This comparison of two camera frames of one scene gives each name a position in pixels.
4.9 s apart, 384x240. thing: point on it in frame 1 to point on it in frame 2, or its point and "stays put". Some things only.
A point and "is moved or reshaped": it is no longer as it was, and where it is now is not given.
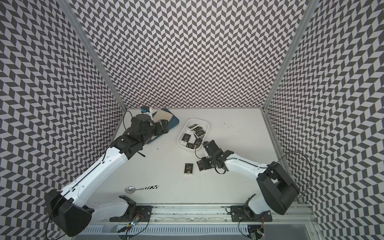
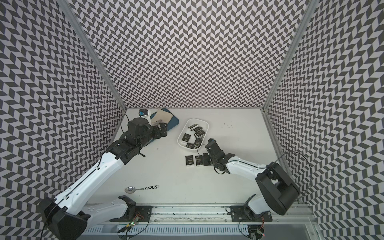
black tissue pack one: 188,168 to 189,160
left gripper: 157,125 stays put
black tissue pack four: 200,134 stays put
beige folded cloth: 162,115 stays put
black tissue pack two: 186,138 is moved or reshaped
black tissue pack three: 193,127 stays put
